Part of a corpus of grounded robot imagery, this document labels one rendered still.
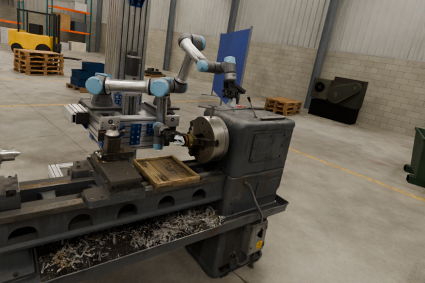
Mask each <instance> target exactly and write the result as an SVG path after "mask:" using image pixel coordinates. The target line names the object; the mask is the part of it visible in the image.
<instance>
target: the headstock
mask: <svg viewBox="0 0 425 283"><path fill-rule="evenodd" d="M210 112H211V110H210V109H206V110H205V111H204V116H210ZM254 112H255V114H256V116H257V117H258V118H255V117H254V113H253V110H252V109H242V110H235V112H233V111H215V110H214V113H213V115H212V116H217V117H220V118H221V119H222V120H223V121H224V123H225V124H226V127H227V128H228V133H229V138H230V142H229V147H228V151H227V153H226V155H225V156H224V157H223V158H222V159H221V160H217V161H212V162H210V163H211V164H212V165H214V166H216V167H217V168H218V169H220V170H222V171H223V172H224V173H226V174H227V175H229V176H230V177H232V178H239V177H242V176H243V175H244V174H250V173H253V172H259V171H266V170H270V169H276V168H279V167H284V166H285V162H286V157H287V154H288V149H289V146H290V141H291V138H292V133H293V129H294V127H295V121H293V120H292V119H288V118H287V117H286V118H285V119H275V120H263V121H261V120H260V117H279V116H280V115H277V114H275V113H272V112H269V111H266V110H259V109H254ZM240 118H243V119H240ZM248 120H250V121H248Z"/></svg>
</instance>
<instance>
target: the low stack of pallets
mask: <svg viewBox="0 0 425 283"><path fill-rule="evenodd" d="M270 100H271V101H270ZM296 103H298V105H297V104H296ZM269 104H270V105H269ZM295 107H297V108H296V109H295ZM301 107H302V102H301V101H297V100H296V101H295V100H293V99H288V98H284V97H266V101H265V105H264V110H266V111H270V110H273V113H277V112H283V116H290V115H294V114H300V109H301ZM294 111H296V112H295V113H293V112H294ZM287 112H289V114H287Z"/></svg>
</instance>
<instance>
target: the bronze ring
mask: <svg viewBox="0 0 425 283"><path fill-rule="evenodd" d="M182 137H183V139H184V141H185V144H184V145H181V146H182V147H193V145H194V138H196V137H195V136H194V135H193V134H191V133H189V134H185V135H182Z"/></svg>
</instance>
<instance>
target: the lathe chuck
mask: <svg viewBox="0 0 425 283"><path fill-rule="evenodd" d="M209 117H210V116H199V117H197V121H198V124H199V129H200V132H201V133H202V134H203V135H200V136H196V138H207V139H210V140H214V141H216V140H217V141H218V146H217V147H214V146H211V147H207V146H204V145H203V146H200V147H199V149H198V151H197V153H196V155H195V159H196V160H197V161H199V162H212V161H216V160H218V159H219V158H220V157H221V156H222V154H223V152H224V149H225V131H224V129H223V126H222V124H221V123H220V121H219V120H218V119H217V118H215V117H213V116H212V118H213V119H210V118H209ZM215 157H217V158H216V159H214V160H213V158H215Z"/></svg>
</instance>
